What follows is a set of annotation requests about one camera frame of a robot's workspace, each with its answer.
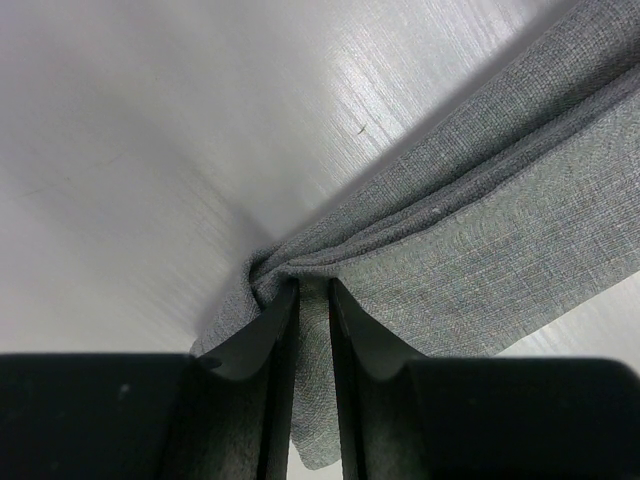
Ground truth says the grey cloth napkin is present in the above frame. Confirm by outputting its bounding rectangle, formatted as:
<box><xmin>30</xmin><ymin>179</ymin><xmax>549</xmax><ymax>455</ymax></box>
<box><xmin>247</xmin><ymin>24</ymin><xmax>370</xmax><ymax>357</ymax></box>
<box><xmin>192</xmin><ymin>1</ymin><xmax>639</xmax><ymax>470</ymax></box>

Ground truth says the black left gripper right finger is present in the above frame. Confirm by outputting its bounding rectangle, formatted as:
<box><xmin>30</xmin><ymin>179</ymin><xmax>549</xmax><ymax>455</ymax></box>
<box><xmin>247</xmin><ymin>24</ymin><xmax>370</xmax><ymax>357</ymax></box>
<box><xmin>329</xmin><ymin>279</ymin><xmax>429</xmax><ymax>479</ymax></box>

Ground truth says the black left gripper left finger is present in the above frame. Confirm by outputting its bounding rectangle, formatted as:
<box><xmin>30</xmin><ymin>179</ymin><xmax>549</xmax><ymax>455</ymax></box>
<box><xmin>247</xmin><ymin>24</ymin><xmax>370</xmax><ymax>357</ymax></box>
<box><xmin>159</xmin><ymin>282</ymin><xmax>299</xmax><ymax>479</ymax></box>

